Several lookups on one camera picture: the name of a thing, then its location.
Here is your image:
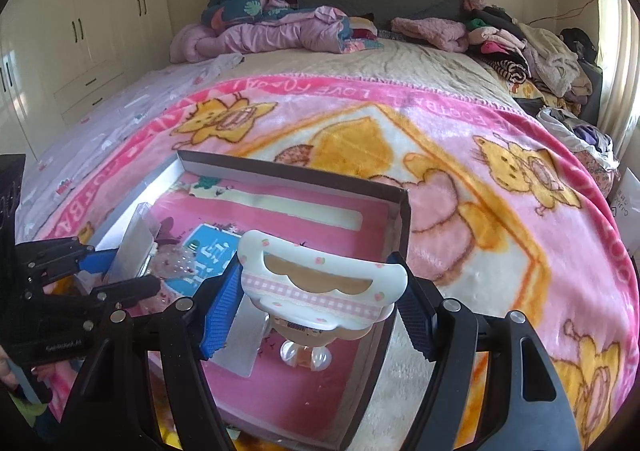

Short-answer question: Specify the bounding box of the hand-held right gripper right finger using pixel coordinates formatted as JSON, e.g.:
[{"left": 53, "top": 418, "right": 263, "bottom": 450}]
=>
[{"left": 385, "top": 251, "right": 586, "bottom": 451}]

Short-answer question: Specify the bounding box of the cream wardrobe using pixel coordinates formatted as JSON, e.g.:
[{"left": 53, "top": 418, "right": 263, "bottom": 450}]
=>
[{"left": 0, "top": 0, "right": 168, "bottom": 167}]

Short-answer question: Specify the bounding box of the tulle bow hair clip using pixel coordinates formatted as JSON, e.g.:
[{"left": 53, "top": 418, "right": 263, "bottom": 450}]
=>
[{"left": 150, "top": 216, "right": 211, "bottom": 292}]

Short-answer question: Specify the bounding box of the pile of clothes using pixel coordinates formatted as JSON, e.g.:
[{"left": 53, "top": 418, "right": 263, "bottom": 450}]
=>
[{"left": 462, "top": 0, "right": 616, "bottom": 162}]

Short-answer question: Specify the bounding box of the pink cartoon printed blanket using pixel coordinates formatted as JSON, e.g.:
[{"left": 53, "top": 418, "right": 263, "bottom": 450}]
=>
[{"left": 15, "top": 74, "right": 638, "bottom": 451}]

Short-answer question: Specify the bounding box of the pink fuzzy garment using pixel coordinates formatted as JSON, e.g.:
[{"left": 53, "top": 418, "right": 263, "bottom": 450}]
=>
[{"left": 390, "top": 16, "right": 471, "bottom": 53}]

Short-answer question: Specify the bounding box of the white plastic bag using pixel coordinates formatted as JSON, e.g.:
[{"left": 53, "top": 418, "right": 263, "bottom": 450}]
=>
[{"left": 607, "top": 168, "right": 640, "bottom": 252}]

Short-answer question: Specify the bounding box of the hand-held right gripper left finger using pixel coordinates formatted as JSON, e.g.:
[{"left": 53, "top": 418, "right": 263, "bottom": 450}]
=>
[{"left": 50, "top": 261, "right": 246, "bottom": 451}]

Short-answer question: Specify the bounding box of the beige bed sheet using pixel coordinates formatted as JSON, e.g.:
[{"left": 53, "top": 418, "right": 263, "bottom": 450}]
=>
[{"left": 200, "top": 36, "right": 521, "bottom": 112}]

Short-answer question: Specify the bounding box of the pink crumpled quilt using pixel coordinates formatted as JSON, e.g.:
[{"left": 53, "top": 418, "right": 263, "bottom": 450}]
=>
[{"left": 170, "top": 6, "right": 386, "bottom": 64}]

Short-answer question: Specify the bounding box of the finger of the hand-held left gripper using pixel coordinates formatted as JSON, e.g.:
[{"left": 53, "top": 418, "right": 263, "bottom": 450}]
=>
[
  {"left": 30, "top": 276, "right": 162, "bottom": 317},
  {"left": 15, "top": 237, "right": 118, "bottom": 282}
]

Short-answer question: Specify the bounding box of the white printed bed sheet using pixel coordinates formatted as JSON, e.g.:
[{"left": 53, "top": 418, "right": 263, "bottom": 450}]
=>
[{"left": 15, "top": 54, "right": 246, "bottom": 232}]

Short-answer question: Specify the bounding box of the clear plastic case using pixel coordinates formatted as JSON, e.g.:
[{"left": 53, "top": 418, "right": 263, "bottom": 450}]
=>
[{"left": 102, "top": 202, "right": 161, "bottom": 289}]

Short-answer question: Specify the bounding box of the white claw hair clip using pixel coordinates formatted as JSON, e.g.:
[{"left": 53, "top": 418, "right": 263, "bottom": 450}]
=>
[{"left": 236, "top": 229, "right": 407, "bottom": 373}]

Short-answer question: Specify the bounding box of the cream curtain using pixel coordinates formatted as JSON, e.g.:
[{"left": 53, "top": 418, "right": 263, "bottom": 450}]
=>
[{"left": 595, "top": 0, "right": 640, "bottom": 157}]

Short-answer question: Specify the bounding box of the person's left hand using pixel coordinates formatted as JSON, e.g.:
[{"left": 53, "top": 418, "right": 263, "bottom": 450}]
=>
[{"left": 0, "top": 346, "right": 21, "bottom": 389}]

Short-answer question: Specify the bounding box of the dark floral quilt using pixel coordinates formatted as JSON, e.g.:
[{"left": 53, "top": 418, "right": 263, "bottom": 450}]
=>
[{"left": 200, "top": 0, "right": 301, "bottom": 27}]

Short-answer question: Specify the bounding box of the brown cardboard box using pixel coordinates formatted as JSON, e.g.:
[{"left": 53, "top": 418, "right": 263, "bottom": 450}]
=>
[{"left": 92, "top": 150, "right": 412, "bottom": 451}]

